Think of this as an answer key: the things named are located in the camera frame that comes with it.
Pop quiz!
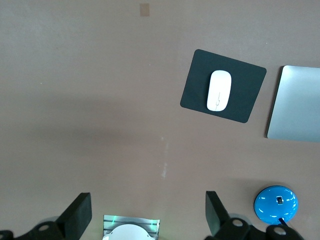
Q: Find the black mouse pad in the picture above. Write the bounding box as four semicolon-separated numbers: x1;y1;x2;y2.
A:
179;48;268;124

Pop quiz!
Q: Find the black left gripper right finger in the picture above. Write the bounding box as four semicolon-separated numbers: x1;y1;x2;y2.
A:
205;190;254;240

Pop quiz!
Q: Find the silver closed laptop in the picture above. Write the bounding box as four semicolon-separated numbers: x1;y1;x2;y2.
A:
264;65;320;144

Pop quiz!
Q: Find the white computer mouse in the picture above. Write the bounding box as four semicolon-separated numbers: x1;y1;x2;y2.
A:
206;69;233;112

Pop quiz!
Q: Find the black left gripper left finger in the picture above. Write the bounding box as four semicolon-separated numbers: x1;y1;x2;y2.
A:
24;192;93;240

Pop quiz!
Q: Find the brown tape patch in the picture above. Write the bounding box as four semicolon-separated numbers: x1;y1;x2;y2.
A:
139;3;151;18

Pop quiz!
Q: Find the blue desk lamp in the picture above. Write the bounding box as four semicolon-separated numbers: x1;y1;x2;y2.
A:
253;185;300;227

